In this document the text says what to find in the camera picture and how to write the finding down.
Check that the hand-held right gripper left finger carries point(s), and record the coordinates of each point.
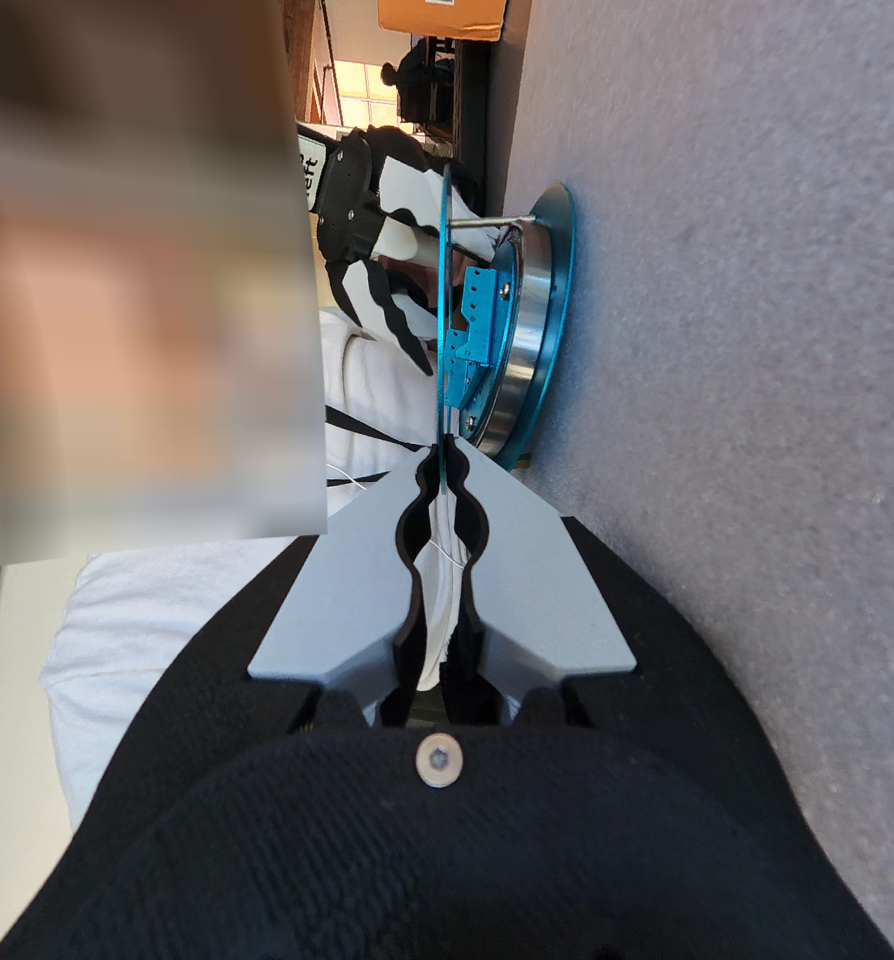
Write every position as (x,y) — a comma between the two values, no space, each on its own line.
(327,600)

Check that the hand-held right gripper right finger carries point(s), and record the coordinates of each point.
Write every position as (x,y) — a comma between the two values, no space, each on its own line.
(552,600)

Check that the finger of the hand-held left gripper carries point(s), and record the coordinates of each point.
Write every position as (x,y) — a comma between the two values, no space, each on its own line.
(409,180)
(364,296)

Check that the long metal screw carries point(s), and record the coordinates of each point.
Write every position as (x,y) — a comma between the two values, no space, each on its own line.
(492,221)

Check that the blue metal turntable assembly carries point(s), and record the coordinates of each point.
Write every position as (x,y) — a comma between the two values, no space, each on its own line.
(484,330)

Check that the brown cardboard box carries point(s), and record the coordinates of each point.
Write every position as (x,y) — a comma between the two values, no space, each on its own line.
(439,15)

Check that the white foam sheet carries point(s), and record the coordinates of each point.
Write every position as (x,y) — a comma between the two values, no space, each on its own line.
(717,300)

